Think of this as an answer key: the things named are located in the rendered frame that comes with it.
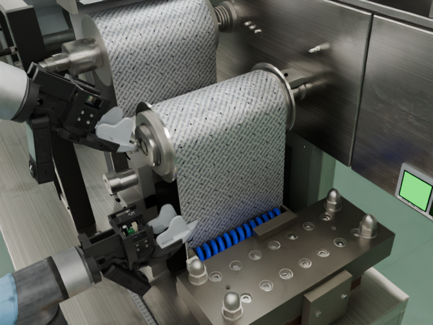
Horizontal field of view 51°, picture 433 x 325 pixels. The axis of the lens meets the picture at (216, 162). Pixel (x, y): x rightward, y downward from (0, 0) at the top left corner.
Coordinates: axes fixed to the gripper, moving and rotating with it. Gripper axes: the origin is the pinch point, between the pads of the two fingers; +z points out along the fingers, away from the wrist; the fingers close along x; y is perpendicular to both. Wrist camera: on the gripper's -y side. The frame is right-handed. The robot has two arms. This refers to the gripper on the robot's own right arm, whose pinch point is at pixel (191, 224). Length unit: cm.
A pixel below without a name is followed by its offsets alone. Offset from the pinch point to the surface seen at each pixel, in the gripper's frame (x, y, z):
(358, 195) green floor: 70, -109, 138
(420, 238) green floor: 29, -109, 138
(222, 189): -0.3, 5.1, 7.2
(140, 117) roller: 8.5, 20.4, -3.1
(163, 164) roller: 1.3, 14.6, -3.1
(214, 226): -0.2, -3.1, 4.9
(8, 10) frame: 34, 35, -15
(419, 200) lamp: -25.1, 8.1, 29.7
